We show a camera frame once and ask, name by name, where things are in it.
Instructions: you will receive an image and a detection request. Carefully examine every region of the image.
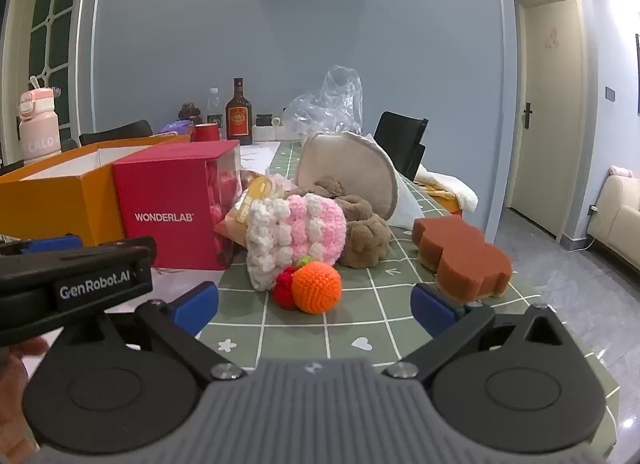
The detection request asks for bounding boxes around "pink white crocheted pouch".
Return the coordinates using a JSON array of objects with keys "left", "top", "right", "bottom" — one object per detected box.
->
[{"left": 245, "top": 193, "right": 348, "bottom": 292}]

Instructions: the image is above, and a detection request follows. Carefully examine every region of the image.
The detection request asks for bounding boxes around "cream door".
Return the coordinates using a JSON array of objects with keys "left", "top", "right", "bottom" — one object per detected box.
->
[{"left": 505, "top": 0, "right": 591, "bottom": 239}]

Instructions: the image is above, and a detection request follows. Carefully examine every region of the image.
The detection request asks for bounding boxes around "cream sofa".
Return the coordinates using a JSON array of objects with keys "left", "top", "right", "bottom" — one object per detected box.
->
[{"left": 586, "top": 166, "right": 640, "bottom": 259}]

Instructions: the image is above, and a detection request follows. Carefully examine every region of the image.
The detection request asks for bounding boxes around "clear plastic bag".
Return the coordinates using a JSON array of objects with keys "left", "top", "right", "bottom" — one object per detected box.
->
[{"left": 281, "top": 65, "right": 363, "bottom": 139}]

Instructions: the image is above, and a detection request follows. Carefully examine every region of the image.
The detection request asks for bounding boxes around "white yellow cloth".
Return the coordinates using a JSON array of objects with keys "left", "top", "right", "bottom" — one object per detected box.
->
[{"left": 415, "top": 164, "right": 478, "bottom": 217}]

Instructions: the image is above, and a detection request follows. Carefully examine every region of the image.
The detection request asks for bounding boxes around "beige round cloth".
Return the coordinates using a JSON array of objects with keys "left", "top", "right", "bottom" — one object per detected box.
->
[{"left": 294, "top": 131, "right": 400, "bottom": 219}]

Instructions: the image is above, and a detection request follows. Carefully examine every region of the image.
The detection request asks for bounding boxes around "person's left hand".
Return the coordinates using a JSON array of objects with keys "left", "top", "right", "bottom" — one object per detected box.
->
[{"left": 0, "top": 336, "right": 50, "bottom": 447}]

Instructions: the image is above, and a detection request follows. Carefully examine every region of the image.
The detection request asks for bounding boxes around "yellow snack packet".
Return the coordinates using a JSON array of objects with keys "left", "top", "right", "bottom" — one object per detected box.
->
[{"left": 215, "top": 176, "right": 291, "bottom": 247}]

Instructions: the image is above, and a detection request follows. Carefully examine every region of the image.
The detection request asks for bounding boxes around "brown liquor bottle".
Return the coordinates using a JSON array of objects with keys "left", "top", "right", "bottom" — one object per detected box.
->
[{"left": 225, "top": 78, "right": 253, "bottom": 146}]

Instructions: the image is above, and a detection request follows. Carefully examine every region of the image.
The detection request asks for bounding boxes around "crocheted orange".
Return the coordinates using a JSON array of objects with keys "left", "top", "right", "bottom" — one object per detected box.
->
[{"left": 291, "top": 255, "right": 343, "bottom": 315}]

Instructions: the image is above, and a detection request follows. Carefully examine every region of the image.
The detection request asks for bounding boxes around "crocheted red strawberry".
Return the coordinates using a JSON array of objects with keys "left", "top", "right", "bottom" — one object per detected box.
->
[{"left": 272, "top": 266, "right": 301, "bottom": 311}]

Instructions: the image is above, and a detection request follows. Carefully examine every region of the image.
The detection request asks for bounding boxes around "orange cardboard box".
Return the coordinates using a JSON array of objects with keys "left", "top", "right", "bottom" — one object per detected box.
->
[{"left": 0, "top": 134, "right": 193, "bottom": 251}]

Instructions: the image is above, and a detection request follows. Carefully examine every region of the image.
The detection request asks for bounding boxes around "black chair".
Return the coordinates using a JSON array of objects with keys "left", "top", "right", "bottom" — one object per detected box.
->
[
  {"left": 373, "top": 111, "right": 429, "bottom": 179},
  {"left": 79, "top": 120, "right": 153, "bottom": 147}
]

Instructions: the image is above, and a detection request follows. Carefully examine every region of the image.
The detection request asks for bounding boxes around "pink water bottle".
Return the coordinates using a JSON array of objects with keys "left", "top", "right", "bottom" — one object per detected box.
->
[{"left": 17, "top": 76, "right": 62, "bottom": 165}]

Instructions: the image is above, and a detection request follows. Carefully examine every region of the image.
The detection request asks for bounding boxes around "red cardboard box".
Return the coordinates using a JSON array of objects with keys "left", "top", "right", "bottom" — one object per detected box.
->
[{"left": 112, "top": 140, "right": 243, "bottom": 272}]

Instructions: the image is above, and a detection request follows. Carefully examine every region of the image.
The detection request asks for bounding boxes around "brown sponge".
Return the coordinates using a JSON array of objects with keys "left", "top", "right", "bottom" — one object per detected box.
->
[{"left": 411, "top": 216, "right": 513, "bottom": 302}]

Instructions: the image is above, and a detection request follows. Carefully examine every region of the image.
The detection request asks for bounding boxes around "brown plush toy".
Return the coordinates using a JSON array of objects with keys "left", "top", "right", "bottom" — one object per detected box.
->
[{"left": 295, "top": 176, "right": 392, "bottom": 269}]

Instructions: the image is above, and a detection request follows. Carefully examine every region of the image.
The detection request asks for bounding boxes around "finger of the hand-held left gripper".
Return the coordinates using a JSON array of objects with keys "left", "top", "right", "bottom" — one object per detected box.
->
[{"left": 0, "top": 234, "right": 84, "bottom": 257}]

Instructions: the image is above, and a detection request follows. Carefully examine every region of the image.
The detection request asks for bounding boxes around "glass panel door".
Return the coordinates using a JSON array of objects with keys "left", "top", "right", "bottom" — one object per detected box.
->
[{"left": 0, "top": 0, "right": 93, "bottom": 165}]

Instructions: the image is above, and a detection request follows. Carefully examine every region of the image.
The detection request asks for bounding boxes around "clear water bottle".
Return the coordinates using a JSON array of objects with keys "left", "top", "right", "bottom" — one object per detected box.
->
[{"left": 206, "top": 88, "right": 223, "bottom": 127}]

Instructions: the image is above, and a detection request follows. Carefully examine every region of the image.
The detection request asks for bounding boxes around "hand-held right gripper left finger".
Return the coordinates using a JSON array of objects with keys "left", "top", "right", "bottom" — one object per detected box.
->
[{"left": 100, "top": 281, "right": 247, "bottom": 383}]

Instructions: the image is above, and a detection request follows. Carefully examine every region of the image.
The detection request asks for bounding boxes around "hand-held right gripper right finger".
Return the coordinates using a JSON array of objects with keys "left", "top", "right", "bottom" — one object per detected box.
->
[{"left": 386, "top": 283, "right": 571, "bottom": 380}]

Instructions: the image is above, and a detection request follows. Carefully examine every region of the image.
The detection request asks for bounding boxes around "green checked tablecloth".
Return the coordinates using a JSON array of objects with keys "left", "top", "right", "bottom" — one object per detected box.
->
[{"left": 195, "top": 139, "right": 621, "bottom": 445}]

